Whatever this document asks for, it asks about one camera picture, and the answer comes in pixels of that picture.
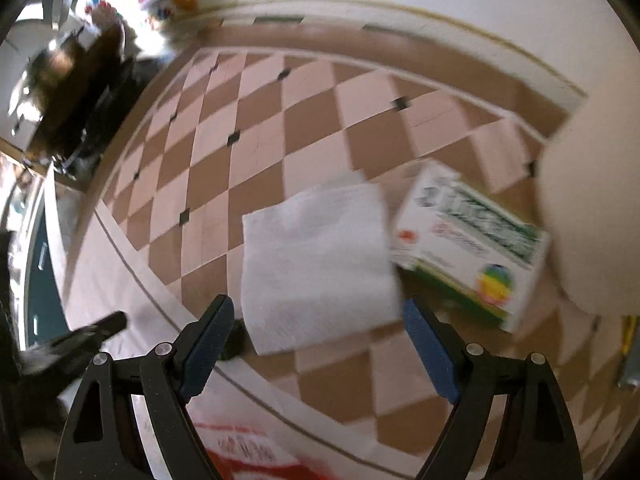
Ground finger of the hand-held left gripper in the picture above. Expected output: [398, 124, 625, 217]
[20, 310, 128, 377]

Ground cream ribbed chopstick holder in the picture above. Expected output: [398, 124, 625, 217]
[537, 105, 640, 317]

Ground teal kitchen cabinet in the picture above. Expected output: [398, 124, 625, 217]
[25, 205, 67, 347]

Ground red white snack bag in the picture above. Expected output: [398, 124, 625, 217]
[185, 390, 363, 480]

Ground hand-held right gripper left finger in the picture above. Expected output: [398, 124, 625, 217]
[52, 294, 236, 480]

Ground black frying wok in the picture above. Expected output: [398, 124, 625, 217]
[27, 25, 138, 178]

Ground small black object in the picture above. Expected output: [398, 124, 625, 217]
[220, 322, 247, 361]

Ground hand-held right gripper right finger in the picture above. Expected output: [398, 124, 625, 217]
[402, 297, 583, 480]

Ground checkered table cloth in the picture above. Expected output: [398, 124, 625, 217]
[62, 22, 640, 480]

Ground white paper napkin stack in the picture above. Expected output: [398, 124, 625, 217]
[241, 182, 404, 356]

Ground green white medicine box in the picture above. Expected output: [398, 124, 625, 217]
[389, 160, 552, 334]

